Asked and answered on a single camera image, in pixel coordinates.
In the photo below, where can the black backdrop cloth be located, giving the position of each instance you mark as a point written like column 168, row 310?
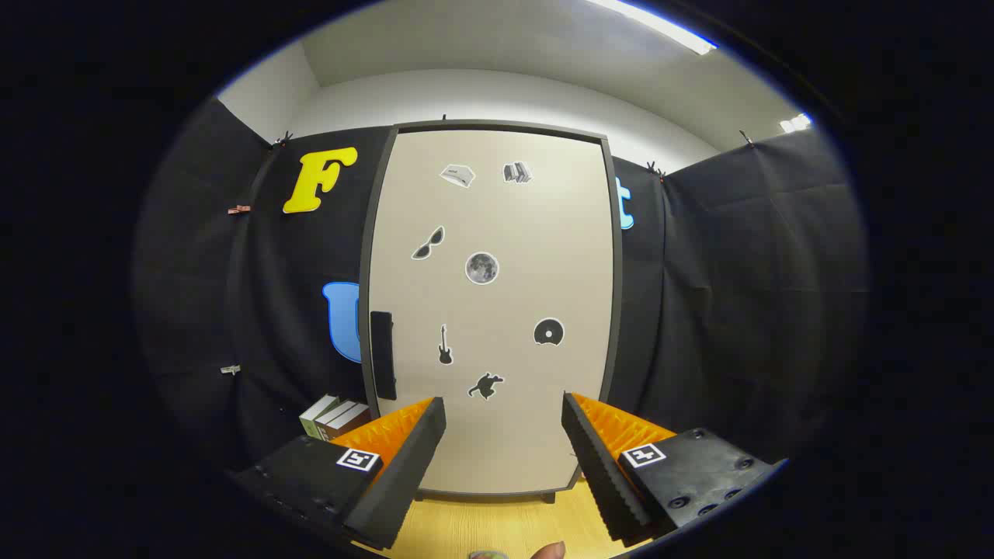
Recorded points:
column 738, row 310

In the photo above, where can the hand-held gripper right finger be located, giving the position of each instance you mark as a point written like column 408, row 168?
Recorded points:
column 606, row 473

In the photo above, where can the green book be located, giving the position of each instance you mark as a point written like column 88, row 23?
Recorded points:
column 314, row 419

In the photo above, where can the dark grey cabinet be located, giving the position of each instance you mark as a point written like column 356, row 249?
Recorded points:
column 617, row 326

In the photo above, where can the long ceiling light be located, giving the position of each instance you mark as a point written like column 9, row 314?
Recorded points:
column 660, row 25

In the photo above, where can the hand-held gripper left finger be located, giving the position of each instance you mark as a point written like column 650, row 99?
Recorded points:
column 404, row 473

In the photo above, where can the beige cabinet door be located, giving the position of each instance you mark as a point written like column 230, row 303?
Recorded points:
column 497, row 217

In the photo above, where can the small ceiling light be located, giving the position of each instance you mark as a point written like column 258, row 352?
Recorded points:
column 797, row 123

